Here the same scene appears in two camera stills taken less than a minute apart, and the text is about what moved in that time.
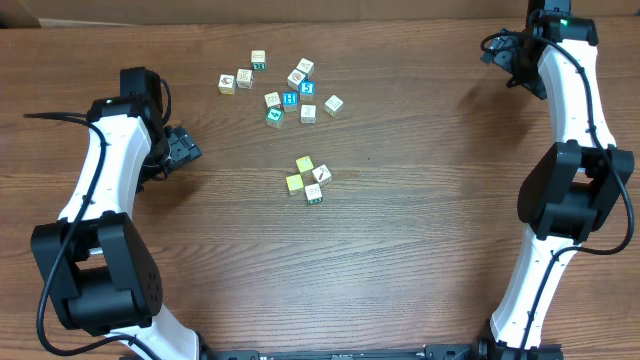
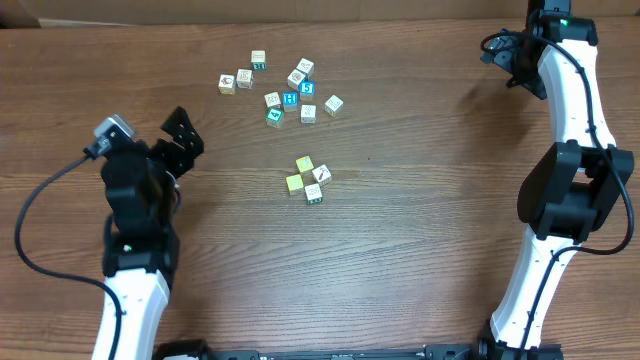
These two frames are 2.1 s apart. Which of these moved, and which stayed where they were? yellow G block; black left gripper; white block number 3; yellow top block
Moved: black left gripper
Stayed: yellow G block; yellow top block; white block number 3
